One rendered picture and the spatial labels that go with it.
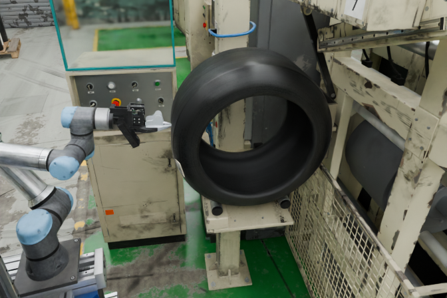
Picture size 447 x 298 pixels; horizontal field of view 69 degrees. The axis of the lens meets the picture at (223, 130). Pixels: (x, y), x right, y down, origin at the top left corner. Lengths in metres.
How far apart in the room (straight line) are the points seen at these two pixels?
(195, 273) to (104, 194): 0.76
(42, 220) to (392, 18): 1.26
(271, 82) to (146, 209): 1.41
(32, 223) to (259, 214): 0.87
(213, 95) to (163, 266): 1.52
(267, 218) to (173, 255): 1.07
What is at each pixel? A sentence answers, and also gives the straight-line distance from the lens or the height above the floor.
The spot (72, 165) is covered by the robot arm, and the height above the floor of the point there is 1.21.
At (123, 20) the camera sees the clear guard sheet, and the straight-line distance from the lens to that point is 1.73.
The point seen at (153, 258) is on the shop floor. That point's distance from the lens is 2.39.
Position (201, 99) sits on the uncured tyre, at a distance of 1.05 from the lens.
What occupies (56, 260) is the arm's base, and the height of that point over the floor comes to 0.77.
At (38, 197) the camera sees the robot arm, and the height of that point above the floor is 0.97.
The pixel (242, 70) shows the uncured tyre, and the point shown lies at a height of 1.47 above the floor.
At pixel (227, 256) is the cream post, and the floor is 0.20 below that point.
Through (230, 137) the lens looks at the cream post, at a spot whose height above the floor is 1.02.
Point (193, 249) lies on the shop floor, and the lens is 2.40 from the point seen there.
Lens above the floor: 1.80
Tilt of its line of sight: 29 degrees down
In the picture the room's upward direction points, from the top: straight up
